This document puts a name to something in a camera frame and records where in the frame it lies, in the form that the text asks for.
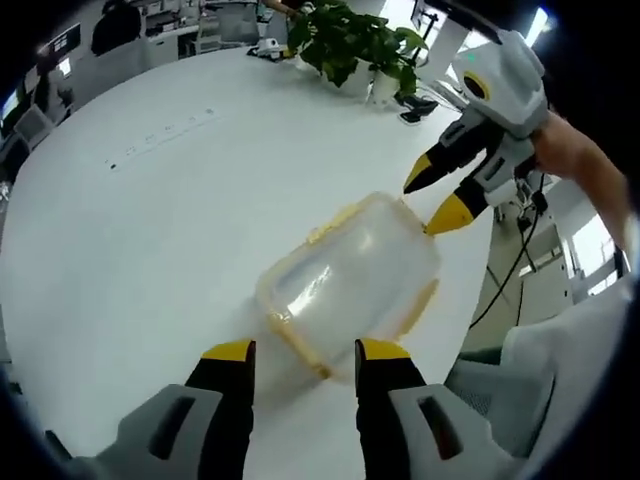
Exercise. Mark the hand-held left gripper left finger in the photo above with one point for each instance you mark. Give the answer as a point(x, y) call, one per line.
point(225, 400)

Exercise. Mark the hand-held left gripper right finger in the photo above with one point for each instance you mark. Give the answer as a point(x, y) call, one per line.
point(385, 400)

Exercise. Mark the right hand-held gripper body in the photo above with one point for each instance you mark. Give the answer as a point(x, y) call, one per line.
point(515, 85)

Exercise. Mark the clear plastic container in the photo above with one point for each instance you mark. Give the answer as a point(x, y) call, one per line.
point(350, 280)

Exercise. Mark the black phone stand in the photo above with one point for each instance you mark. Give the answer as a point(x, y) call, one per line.
point(417, 107)

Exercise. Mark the white plant pot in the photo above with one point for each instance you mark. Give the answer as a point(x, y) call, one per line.
point(382, 87)

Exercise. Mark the green potted plant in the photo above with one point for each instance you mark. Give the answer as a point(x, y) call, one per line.
point(345, 40)

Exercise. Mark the grey office chair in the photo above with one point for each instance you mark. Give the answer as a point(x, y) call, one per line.
point(565, 340)

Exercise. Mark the spare white yellow gripper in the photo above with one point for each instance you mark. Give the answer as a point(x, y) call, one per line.
point(272, 47)

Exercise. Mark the white office chair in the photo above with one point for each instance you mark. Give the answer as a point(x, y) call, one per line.
point(32, 127)

